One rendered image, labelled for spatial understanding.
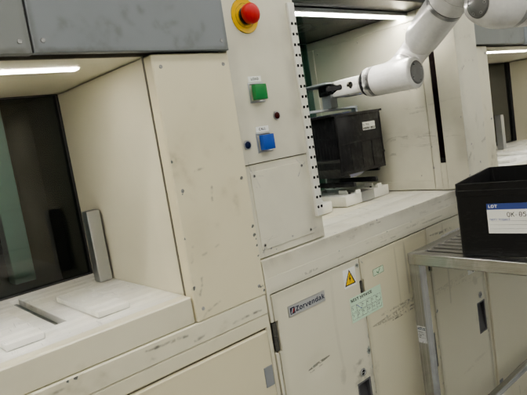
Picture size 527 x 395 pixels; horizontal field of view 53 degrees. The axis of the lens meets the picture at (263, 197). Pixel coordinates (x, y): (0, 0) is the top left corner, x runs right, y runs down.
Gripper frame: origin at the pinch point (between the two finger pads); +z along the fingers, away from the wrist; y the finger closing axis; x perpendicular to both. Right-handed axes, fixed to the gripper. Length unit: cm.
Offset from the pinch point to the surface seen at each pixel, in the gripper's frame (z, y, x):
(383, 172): -5.5, 15.3, -28.3
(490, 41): -30, 45, 8
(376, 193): -10.1, 3.9, -33.0
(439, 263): -41, -15, -47
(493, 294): -30, 31, -71
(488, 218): -53, -12, -36
